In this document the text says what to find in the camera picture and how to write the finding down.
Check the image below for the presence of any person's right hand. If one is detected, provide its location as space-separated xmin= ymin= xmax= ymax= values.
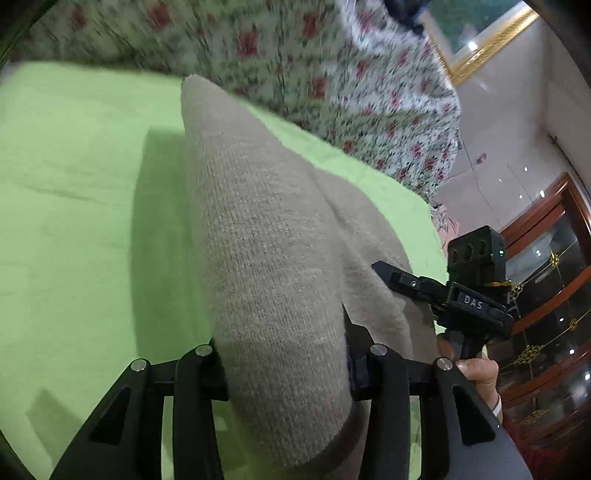
xmin=437 ymin=334 xmax=503 ymax=423

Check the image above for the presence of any pink floral ruffled pillow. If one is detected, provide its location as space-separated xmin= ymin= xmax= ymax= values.
xmin=431 ymin=204 xmax=461 ymax=256

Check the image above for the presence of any navy blue pillow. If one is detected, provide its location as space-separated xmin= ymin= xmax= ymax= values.
xmin=384 ymin=0 xmax=432 ymax=36

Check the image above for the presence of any gold framed landscape painting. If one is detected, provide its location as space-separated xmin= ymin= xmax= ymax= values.
xmin=421 ymin=0 xmax=539 ymax=86

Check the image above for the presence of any lime green bed sheet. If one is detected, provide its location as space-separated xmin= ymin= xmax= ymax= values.
xmin=0 ymin=60 xmax=449 ymax=480

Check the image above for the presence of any dark wood glass cabinet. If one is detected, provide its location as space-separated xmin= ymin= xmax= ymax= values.
xmin=488 ymin=174 xmax=590 ymax=479

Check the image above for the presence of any beige knit sweater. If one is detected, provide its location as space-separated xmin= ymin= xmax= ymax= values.
xmin=181 ymin=75 xmax=437 ymax=479

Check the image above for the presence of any black camera box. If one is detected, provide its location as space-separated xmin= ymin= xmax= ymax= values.
xmin=447 ymin=226 xmax=506 ymax=287

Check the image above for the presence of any red floral white quilt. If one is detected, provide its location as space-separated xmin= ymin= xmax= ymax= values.
xmin=14 ymin=1 xmax=461 ymax=200

